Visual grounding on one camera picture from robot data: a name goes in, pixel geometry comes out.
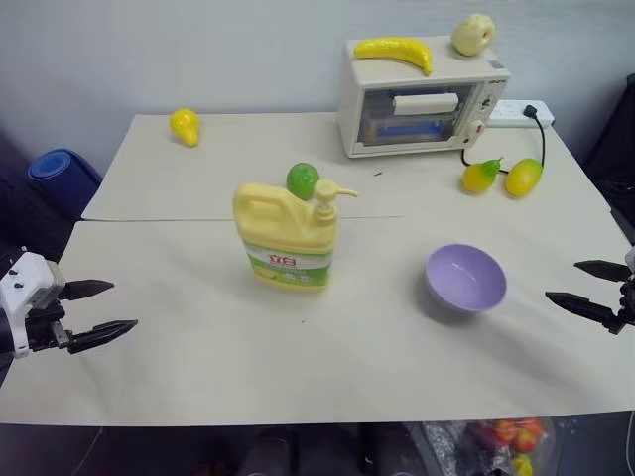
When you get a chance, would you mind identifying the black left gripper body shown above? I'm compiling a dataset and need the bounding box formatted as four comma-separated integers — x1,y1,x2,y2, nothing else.
25,283,76,354

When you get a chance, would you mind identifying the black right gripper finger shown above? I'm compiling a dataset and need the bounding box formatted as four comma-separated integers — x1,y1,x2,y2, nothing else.
545,291,622,332
573,259,632,283

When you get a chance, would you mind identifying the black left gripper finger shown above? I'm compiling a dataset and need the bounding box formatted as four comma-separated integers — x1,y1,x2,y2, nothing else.
66,319,139,356
59,279,116,301

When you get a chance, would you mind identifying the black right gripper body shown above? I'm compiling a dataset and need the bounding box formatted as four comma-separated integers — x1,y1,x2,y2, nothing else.
608,275,635,335

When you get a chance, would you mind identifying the purple plastic bowl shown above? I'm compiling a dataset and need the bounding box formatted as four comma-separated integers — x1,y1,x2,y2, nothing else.
424,242,508,315

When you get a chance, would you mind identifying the yellow detergent pump bottle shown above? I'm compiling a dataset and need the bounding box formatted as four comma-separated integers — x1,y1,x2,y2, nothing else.
232,178,359,296

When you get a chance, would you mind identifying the black chair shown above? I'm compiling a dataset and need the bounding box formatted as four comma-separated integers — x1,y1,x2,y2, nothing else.
582,72,635,247

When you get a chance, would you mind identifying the yellow-green toy mango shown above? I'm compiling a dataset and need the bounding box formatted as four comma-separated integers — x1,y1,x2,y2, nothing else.
504,157,545,199

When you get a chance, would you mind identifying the blue rolled mat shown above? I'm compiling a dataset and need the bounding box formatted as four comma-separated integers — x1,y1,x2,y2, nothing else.
27,148,104,220

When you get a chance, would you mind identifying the red-orange toy fruit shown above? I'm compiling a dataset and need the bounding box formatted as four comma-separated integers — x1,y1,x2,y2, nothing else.
493,418,545,454

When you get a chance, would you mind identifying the yellow-green toy pear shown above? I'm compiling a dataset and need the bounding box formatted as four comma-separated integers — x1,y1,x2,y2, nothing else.
461,157,505,195

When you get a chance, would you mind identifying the white power strip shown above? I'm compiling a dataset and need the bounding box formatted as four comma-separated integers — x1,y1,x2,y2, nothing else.
487,99,557,130

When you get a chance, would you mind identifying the yellow toy pear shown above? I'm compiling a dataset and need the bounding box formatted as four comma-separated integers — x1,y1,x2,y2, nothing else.
169,107,201,148

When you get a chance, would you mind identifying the clear plastic bag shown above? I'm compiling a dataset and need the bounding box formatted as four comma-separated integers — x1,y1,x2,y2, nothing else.
419,416,560,476

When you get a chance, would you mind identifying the green toy apple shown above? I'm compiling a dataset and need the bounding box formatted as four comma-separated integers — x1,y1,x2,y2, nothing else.
285,162,321,202

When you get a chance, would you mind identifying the cream toaster oven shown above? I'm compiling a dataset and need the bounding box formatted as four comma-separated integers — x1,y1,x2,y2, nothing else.
337,34,512,161

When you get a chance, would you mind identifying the pale yellow toy apple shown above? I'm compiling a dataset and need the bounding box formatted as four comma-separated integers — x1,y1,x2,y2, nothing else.
449,13,498,58

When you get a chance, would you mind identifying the yellow toy banana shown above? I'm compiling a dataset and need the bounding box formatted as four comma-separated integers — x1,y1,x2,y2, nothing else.
352,36,435,77

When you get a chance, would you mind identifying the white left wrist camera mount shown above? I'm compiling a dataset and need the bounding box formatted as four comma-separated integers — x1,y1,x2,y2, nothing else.
0,251,66,360

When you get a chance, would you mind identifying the black power cable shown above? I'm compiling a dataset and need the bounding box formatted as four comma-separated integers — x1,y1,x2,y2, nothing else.
460,116,547,176

